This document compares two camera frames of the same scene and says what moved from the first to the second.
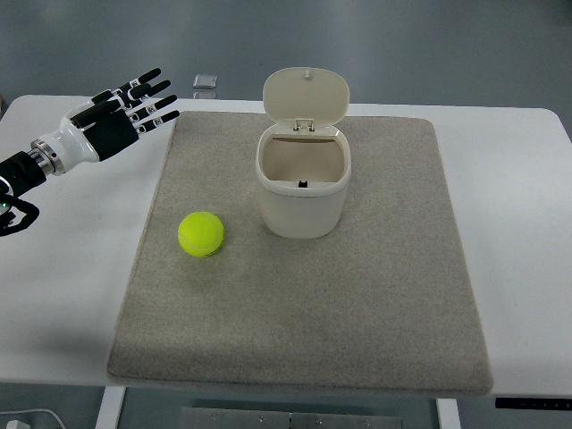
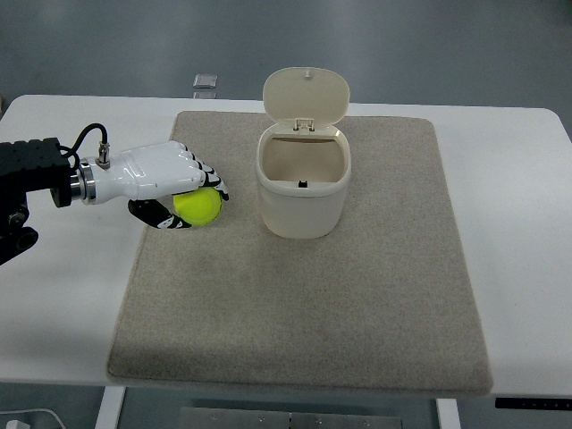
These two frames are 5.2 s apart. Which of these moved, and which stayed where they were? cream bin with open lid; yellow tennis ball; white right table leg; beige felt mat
Moved: yellow tennis ball
Stayed: cream bin with open lid; beige felt mat; white right table leg
